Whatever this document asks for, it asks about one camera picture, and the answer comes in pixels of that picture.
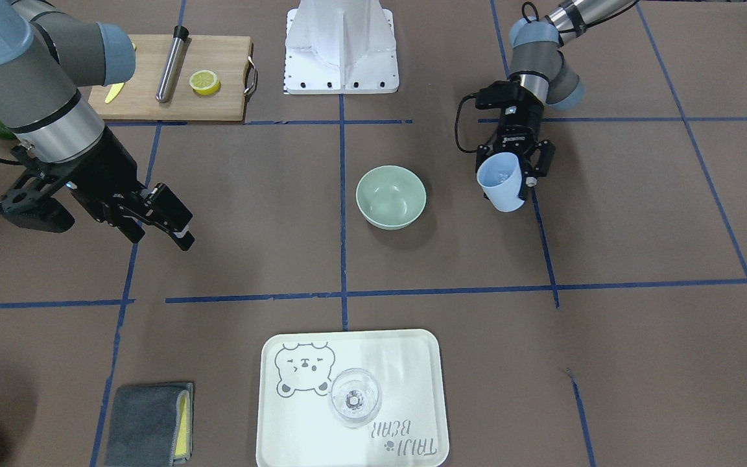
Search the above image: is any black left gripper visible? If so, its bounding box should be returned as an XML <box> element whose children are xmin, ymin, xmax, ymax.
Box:
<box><xmin>475</xmin><ymin>79</ymin><xmax>556</xmax><ymax>200</ymax></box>

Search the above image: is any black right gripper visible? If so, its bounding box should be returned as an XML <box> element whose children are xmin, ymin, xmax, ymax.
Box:
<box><xmin>0</xmin><ymin>128</ymin><xmax>195</xmax><ymax>252</ymax></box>

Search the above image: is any light blue plastic cup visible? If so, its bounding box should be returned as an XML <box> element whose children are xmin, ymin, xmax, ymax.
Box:
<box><xmin>475</xmin><ymin>152</ymin><xmax>525</xmax><ymax>212</ymax></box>

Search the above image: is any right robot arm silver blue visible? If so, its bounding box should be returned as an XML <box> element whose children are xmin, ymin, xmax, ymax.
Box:
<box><xmin>0</xmin><ymin>1</ymin><xmax>195</xmax><ymax>251</ymax></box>

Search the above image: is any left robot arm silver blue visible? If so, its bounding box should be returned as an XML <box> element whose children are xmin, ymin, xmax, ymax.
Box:
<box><xmin>472</xmin><ymin>1</ymin><xmax>635</xmax><ymax>212</ymax></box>

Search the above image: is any green ceramic bowl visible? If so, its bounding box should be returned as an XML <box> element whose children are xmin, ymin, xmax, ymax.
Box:
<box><xmin>355</xmin><ymin>165</ymin><xmax>427</xmax><ymax>230</ymax></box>

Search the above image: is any wooden cutting board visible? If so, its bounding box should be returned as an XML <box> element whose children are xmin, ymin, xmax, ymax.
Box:
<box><xmin>88</xmin><ymin>34</ymin><xmax>253</xmax><ymax>122</ymax></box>

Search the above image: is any half lemon slice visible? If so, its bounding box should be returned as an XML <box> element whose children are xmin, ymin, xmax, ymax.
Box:
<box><xmin>189</xmin><ymin>70</ymin><xmax>220</xmax><ymax>97</ymax></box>

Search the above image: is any metal muddler rod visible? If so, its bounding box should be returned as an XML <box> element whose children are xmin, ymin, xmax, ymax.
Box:
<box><xmin>155</xmin><ymin>25</ymin><xmax>189</xmax><ymax>104</ymax></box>

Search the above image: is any grey yellow cleaning cloth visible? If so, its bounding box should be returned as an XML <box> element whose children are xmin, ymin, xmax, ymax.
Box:
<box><xmin>104</xmin><ymin>381</ymin><xmax>195</xmax><ymax>466</ymax></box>

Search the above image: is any cream bear tray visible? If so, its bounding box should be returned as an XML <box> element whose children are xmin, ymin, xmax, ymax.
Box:
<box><xmin>255</xmin><ymin>329</ymin><xmax>450</xmax><ymax>466</ymax></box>

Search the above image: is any clear wine glass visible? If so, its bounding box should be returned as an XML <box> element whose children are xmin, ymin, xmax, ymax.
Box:
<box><xmin>329</xmin><ymin>368</ymin><xmax>382</xmax><ymax>429</ymax></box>

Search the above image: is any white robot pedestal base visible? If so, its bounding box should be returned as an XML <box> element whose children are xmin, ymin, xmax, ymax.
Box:
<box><xmin>283</xmin><ymin>1</ymin><xmax>400</xmax><ymax>95</ymax></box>

